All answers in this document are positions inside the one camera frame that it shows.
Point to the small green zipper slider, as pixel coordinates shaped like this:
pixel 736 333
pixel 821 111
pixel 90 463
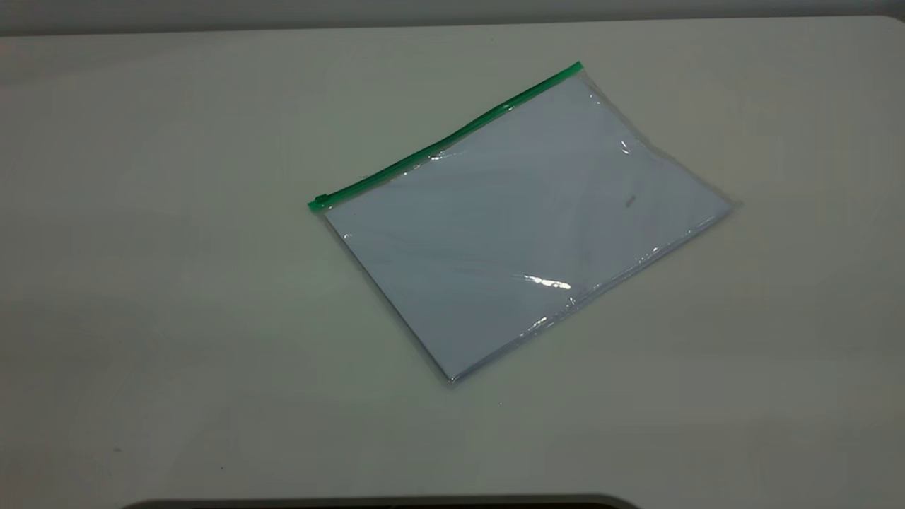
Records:
pixel 320 201

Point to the dark grey curved base edge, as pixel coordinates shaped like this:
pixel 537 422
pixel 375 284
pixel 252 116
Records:
pixel 382 502

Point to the clear zip bag green zipper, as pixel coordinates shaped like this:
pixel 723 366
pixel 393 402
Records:
pixel 523 226

